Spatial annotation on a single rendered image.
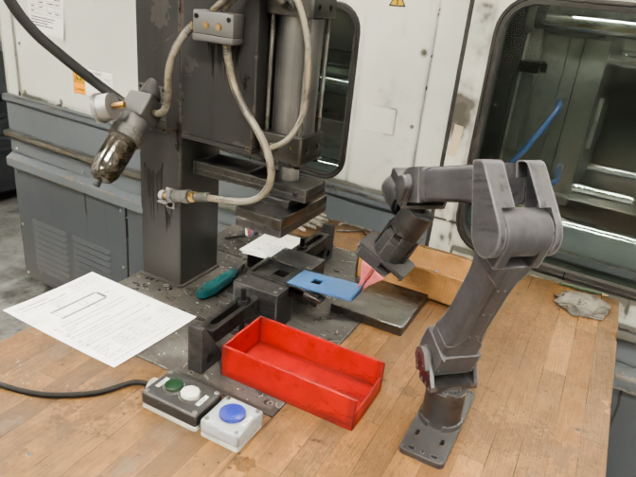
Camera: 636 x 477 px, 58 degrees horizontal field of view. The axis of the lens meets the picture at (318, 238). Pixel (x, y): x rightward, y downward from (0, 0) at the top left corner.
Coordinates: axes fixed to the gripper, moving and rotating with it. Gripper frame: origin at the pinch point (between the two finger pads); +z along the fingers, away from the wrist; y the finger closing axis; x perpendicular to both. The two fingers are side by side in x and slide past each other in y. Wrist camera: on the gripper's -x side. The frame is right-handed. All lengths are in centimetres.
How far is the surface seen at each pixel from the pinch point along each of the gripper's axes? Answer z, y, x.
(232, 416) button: 9.2, 0.2, 35.3
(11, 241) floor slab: 199, 189, -103
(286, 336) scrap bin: 10.6, 4.3, 12.8
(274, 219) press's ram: -4.9, 18.7, 9.1
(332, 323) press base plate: 12.9, 0.6, -2.3
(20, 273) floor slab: 184, 155, -81
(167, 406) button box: 14.6, 8.7, 37.7
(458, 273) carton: 2.5, -12.7, -35.8
